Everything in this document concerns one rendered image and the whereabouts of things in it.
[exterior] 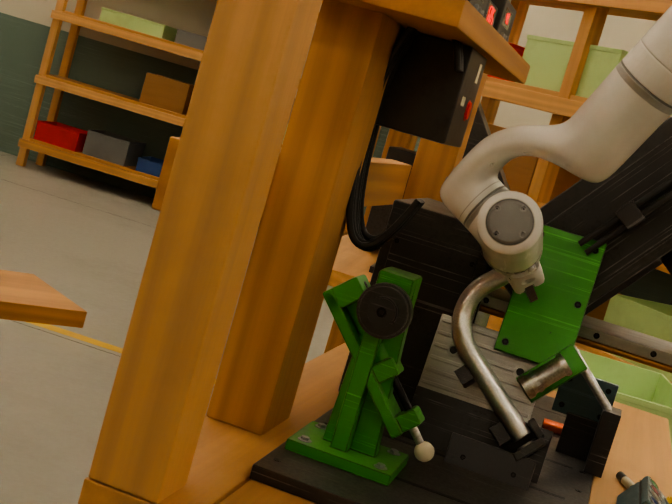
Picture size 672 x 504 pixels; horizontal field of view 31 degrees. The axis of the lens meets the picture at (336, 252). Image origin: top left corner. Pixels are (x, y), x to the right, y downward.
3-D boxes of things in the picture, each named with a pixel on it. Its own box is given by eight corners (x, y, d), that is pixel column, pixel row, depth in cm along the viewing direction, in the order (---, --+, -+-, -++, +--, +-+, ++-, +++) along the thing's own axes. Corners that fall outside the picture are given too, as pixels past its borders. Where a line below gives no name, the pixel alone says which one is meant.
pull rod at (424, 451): (432, 462, 167) (444, 423, 167) (429, 466, 165) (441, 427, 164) (394, 448, 169) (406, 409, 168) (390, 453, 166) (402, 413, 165)
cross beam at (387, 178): (400, 204, 270) (412, 165, 269) (187, 220, 144) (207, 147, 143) (379, 197, 271) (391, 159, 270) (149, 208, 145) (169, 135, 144)
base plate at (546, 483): (601, 423, 252) (604, 414, 251) (569, 597, 145) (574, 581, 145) (410, 359, 261) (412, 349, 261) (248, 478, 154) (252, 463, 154)
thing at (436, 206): (466, 397, 229) (519, 225, 225) (439, 429, 200) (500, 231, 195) (375, 366, 233) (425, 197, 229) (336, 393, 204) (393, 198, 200)
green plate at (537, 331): (565, 377, 193) (604, 253, 196) (565, 372, 185) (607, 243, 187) (495, 355, 195) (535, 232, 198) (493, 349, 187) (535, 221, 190)
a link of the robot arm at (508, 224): (464, 237, 168) (510, 285, 166) (458, 215, 156) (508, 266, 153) (509, 196, 168) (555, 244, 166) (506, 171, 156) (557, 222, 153)
